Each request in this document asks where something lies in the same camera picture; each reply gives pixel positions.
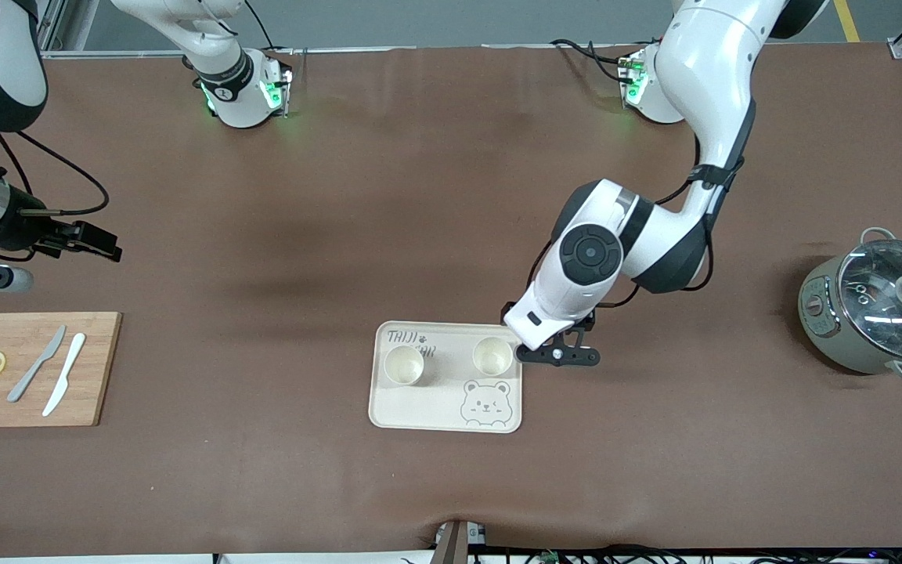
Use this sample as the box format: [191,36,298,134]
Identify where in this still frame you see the brown table mat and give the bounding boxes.
[0,43,902,559]

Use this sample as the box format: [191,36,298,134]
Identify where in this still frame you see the metal table edge clamp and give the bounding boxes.
[434,520,488,564]

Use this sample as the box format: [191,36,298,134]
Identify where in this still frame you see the aluminium frame rail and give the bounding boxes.
[36,0,186,60]

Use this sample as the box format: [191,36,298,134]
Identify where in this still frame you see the grey plastic knife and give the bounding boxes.
[7,325,67,403]

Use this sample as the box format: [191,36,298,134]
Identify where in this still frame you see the grey-green electric pot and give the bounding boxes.
[798,227,902,383]

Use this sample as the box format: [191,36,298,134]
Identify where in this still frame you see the black base cable bundle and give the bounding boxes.
[550,38,632,83]

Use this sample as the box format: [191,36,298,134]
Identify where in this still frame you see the white IKEA cup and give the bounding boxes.
[383,345,425,386]
[472,336,516,377]

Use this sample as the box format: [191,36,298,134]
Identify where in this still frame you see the thin black base cable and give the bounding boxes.
[244,0,276,52]

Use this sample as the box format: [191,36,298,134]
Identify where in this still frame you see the glass pot lid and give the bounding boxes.
[837,241,902,363]

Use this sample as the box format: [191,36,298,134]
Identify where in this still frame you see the bamboo cutting board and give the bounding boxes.
[0,312,123,428]

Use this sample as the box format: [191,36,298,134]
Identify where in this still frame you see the cream bear print tray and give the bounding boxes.
[368,320,523,434]

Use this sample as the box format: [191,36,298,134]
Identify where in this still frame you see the white plastic knife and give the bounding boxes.
[42,333,87,418]

